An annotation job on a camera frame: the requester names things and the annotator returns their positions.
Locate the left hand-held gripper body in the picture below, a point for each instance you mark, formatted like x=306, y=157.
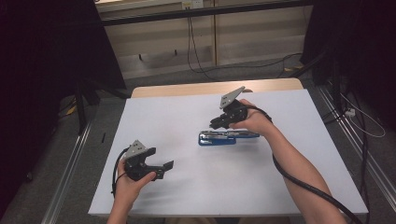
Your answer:
x=137, y=165

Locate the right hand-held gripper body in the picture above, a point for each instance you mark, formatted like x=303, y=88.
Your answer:
x=236, y=112

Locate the blue stapler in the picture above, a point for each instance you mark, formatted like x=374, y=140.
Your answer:
x=214, y=141

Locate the person's right hand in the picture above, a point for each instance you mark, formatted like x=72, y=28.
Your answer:
x=258, y=123

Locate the person's left hand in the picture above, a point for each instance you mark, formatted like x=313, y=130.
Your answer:
x=129, y=189

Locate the white table board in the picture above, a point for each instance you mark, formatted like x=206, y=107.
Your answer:
x=202, y=186

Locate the wooden table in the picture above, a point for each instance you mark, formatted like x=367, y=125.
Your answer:
x=186, y=89

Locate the small black floor object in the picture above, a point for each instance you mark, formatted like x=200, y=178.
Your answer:
x=103, y=137

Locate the black stand legs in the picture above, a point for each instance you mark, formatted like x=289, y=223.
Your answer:
x=81, y=109

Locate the black horizontal bar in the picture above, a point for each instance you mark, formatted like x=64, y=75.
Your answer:
x=202, y=12

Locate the white power strip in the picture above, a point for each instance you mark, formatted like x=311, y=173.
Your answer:
x=350, y=112

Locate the black curtain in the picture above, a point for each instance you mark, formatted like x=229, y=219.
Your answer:
x=367, y=46
x=37, y=77

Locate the aluminium floor rail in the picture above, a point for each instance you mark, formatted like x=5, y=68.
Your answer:
x=358, y=146
x=67, y=174

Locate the white wall socket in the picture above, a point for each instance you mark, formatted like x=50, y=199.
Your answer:
x=192, y=3

